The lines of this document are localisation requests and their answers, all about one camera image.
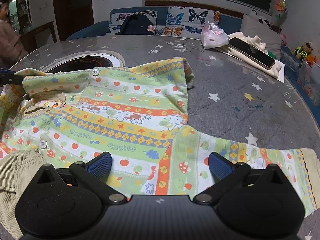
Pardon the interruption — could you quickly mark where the grey pillow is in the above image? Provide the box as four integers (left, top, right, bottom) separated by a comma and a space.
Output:
240, 15, 281, 60

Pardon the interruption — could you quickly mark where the panda plush toy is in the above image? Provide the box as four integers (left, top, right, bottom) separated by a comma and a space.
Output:
248, 10, 272, 29

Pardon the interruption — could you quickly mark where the left butterfly cushion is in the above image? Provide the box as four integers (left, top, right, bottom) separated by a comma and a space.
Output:
109, 10, 157, 35

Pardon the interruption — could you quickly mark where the black smartphone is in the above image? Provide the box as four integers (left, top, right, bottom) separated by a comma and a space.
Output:
229, 37, 276, 70

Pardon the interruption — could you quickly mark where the black induction cooktop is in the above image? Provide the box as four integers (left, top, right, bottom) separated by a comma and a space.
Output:
39, 50, 125, 73

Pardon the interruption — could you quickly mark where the person in pink sweater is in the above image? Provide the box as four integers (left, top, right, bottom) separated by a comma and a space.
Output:
0, 1, 28, 69

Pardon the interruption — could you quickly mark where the right butterfly cushion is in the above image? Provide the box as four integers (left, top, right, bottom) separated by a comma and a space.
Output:
162, 7, 221, 40

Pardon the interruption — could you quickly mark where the cream folded cloth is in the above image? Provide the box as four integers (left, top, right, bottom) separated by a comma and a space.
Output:
227, 32, 281, 79

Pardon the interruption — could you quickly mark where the butterfly cushion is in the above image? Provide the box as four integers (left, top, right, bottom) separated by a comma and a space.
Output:
109, 10, 157, 35
162, 7, 221, 40

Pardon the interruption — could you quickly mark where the colourful pinwheel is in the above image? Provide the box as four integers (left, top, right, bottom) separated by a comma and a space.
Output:
274, 0, 287, 26

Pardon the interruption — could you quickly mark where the teddy bear in yellow vest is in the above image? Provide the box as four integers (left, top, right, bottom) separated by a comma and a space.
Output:
290, 42, 313, 60

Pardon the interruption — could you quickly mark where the dark backpack on sofa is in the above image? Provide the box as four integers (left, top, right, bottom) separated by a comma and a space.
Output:
117, 14, 155, 35

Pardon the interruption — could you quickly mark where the blue sofa bench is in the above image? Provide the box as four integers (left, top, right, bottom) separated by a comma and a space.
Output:
69, 6, 319, 105

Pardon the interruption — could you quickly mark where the pink white plastic bag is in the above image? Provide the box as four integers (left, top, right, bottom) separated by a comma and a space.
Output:
201, 21, 229, 49

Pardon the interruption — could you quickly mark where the pink plush toy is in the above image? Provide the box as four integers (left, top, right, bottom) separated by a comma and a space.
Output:
279, 34, 287, 46

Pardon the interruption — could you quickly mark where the colourful patterned children's shirt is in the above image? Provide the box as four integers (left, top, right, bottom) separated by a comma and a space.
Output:
0, 57, 320, 240

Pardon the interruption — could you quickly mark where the clear plastic storage box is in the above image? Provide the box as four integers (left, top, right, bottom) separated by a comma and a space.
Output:
298, 61, 320, 107

